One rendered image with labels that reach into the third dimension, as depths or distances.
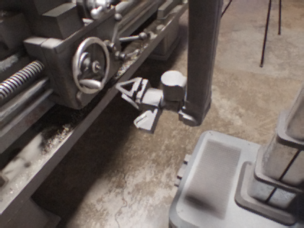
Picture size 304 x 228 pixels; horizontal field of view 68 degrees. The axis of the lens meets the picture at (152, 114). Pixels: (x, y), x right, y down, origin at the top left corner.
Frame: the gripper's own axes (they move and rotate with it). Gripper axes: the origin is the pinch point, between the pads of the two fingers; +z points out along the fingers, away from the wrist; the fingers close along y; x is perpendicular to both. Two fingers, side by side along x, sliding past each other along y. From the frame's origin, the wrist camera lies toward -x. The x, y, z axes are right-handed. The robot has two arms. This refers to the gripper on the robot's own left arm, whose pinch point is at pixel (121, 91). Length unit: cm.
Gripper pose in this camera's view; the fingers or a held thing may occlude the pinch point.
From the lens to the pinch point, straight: 72.0
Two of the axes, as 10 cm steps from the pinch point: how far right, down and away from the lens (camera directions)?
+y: 2.0, 4.0, 8.9
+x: 3.3, -8.9, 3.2
